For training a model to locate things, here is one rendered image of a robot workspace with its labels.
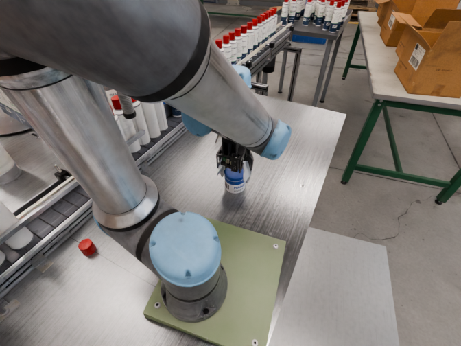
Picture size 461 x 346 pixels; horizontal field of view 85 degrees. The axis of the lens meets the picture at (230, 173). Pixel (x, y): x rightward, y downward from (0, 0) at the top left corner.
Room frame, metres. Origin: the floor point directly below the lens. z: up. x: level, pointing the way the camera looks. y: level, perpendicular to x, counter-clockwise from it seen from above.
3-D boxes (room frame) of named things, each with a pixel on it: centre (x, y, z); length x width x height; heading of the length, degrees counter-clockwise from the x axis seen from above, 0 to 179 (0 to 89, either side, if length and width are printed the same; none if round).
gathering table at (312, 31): (2.59, -0.71, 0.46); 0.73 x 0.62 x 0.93; 153
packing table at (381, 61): (2.29, -1.54, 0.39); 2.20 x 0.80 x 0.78; 162
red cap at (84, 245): (0.35, 0.38, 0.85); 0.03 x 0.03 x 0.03
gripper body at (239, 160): (0.56, -0.01, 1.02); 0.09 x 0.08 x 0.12; 162
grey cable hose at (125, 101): (0.63, 0.28, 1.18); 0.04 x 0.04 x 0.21
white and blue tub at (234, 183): (0.59, -0.02, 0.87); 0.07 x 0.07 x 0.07
